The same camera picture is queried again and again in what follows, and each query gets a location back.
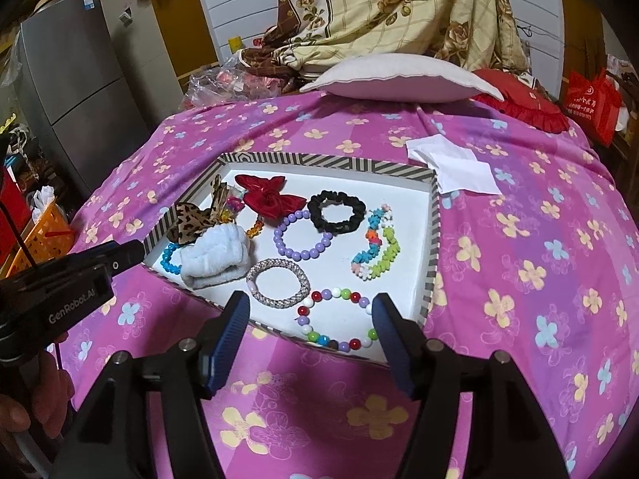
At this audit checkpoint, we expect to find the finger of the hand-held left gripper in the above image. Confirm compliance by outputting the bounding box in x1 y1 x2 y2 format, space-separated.
65 239 147 277

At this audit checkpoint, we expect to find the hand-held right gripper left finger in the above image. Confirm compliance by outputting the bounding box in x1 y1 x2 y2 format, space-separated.
50 290 250 479

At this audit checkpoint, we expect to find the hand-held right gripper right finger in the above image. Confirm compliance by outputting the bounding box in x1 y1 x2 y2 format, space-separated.
370 292 570 479

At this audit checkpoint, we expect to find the leopard print bow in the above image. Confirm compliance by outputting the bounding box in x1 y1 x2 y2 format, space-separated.
166 174 235 245

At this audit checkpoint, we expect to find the striped cardboard box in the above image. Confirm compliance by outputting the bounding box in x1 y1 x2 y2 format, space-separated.
142 152 441 367

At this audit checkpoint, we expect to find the multicoloured round bead bracelet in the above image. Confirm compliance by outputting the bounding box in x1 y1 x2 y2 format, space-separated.
294 287 379 352

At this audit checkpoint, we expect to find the silver glitter bracelet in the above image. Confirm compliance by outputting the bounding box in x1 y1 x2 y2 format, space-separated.
246 258 311 309

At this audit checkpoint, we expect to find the colourful flower bead bracelet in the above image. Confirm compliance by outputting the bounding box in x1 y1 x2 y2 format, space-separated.
350 204 403 281

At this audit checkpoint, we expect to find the purple bead bracelet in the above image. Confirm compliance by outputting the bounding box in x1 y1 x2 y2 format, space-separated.
273 210 334 261

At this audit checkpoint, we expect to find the orange bead bracelet with charms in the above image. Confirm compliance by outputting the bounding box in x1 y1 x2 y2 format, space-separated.
220 194 265 240

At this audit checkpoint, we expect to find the red satin bow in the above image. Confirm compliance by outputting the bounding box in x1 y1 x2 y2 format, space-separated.
234 174 308 220

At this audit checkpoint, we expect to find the black scrunchie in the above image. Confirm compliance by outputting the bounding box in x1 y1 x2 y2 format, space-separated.
307 190 366 235

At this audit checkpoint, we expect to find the person's left hand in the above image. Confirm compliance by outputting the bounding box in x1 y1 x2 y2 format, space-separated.
0 353 75 461

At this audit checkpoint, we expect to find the orange plastic basket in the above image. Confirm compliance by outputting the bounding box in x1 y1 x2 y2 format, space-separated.
12 202 73 267

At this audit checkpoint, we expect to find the light blue fluffy scrunchie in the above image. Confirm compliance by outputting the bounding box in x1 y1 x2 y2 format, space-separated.
179 224 256 290

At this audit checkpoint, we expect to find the red box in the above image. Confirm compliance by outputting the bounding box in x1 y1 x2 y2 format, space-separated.
0 164 31 265

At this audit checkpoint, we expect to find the pink floral bedsheet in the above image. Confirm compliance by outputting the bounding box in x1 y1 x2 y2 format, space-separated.
57 87 639 479

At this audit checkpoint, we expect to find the grey refrigerator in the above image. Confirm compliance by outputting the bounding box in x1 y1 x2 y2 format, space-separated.
15 0 153 198

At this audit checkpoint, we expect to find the white paper sheet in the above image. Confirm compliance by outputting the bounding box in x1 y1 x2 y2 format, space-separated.
433 148 501 195
405 136 472 170

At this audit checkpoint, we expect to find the clear plastic bag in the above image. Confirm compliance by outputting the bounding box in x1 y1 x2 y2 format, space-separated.
186 55 280 108

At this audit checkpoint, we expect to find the beige hat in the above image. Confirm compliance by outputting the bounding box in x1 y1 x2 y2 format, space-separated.
30 0 75 16

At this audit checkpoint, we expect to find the white pillow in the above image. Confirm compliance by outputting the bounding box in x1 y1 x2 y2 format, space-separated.
300 54 505 103

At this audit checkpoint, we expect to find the red frilled cushion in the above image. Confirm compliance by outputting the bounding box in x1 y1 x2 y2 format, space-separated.
469 69 570 135

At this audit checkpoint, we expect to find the red shopping bag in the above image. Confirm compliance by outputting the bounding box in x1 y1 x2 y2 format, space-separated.
564 67 625 148

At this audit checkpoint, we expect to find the beige floral quilt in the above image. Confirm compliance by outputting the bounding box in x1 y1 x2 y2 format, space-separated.
237 0 530 93

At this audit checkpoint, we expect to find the blue bead bracelet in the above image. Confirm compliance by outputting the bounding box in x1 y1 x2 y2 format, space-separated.
161 242 185 276

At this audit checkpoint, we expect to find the black cable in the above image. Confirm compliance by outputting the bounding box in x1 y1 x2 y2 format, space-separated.
0 200 38 270

